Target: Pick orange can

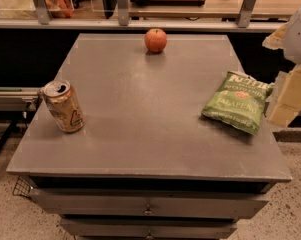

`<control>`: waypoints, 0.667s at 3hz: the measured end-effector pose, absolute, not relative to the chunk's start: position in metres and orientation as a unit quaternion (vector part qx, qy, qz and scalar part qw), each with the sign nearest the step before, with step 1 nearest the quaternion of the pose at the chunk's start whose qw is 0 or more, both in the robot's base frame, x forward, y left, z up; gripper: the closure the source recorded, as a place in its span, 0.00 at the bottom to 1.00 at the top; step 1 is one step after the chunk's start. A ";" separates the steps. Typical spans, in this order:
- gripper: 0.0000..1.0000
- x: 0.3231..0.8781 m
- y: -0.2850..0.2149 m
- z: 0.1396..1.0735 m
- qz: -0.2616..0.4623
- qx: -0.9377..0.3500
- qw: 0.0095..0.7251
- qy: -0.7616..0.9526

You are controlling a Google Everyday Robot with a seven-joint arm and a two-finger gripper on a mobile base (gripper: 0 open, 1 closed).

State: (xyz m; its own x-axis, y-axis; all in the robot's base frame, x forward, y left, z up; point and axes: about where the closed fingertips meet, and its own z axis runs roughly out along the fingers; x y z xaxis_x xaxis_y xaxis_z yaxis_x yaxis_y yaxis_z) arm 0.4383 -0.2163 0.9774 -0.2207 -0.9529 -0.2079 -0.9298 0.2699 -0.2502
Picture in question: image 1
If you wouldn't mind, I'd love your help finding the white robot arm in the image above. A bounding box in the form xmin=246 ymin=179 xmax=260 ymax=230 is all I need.
xmin=262 ymin=6 xmax=301 ymax=127

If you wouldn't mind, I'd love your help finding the lower grey drawer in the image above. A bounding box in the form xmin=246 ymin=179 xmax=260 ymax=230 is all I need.
xmin=60 ymin=219 xmax=237 ymax=240

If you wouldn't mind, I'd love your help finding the metal railing frame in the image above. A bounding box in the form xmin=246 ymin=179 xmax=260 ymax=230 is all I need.
xmin=0 ymin=0 xmax=301 ymax=33

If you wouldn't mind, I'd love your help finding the grey drawer cabinet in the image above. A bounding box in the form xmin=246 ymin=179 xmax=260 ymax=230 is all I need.
xmin=6 ymin=33 xmax=293 ymax=240

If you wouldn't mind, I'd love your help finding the grey drawer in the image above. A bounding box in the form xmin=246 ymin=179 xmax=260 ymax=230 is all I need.
xmin=60 ymin=219 xmax=237 ymax=240
xmin=30 ymin=189 xmax=268 ymax=220

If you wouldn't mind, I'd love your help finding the green jalapeno chips bag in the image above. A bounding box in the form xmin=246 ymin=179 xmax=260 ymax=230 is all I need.
xmin=202 ymin=71 xmax=273 ymax=135

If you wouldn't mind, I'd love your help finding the orange soda can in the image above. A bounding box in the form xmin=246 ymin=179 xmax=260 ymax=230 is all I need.
xmin=40 ymin=80 xmax=84 ymax=133

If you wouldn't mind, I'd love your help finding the upper grey drawer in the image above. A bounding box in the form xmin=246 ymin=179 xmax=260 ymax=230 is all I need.
xmin=30 ymin=189 xmax=268 ymax=220

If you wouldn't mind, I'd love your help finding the colourful bag behind glass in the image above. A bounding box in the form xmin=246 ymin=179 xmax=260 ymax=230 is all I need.
xmin=45 ymin=0 xmax=73 ymax=18

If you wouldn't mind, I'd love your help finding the wire mesh basket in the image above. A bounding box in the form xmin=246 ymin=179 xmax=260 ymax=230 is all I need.
xmin=12 ymin=176 xmax=32 ymax=199

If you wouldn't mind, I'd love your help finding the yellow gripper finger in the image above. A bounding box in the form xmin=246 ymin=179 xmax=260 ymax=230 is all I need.
xmin=262 ymin=24 xmax=287 ymax=50
xmin=266 ymin=65 xmax=301 ymax=127

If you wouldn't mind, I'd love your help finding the red apple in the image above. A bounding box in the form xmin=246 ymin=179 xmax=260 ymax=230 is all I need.
xmin=144 ymin=28 xmax=167 ymax=53

